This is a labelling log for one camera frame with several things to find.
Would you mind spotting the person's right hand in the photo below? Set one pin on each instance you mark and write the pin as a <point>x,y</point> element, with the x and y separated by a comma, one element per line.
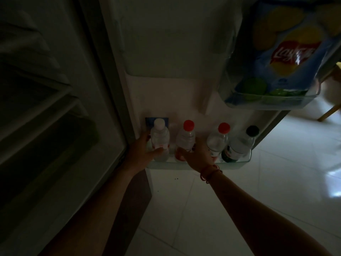
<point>199,159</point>

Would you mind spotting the person's left hand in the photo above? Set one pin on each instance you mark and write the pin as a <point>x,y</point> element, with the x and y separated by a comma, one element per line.
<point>138,157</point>

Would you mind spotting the green cap water bottle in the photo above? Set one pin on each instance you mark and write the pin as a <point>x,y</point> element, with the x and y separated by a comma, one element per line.
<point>239,146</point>

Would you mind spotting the white refrigerator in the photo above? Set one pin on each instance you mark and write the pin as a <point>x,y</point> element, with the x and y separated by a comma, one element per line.
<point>159,50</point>

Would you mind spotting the blue Lay's chips bag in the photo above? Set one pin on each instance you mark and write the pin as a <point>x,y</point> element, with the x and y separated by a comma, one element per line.
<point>287,55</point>

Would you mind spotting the person's left forearm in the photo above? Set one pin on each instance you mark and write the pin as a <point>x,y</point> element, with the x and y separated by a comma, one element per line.
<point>93,218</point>

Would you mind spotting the person's right forearm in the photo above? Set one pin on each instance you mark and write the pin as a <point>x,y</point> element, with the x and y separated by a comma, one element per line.
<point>266,223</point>

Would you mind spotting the yellow wooden table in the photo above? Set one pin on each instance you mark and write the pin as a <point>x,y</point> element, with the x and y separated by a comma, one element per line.
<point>331,109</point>

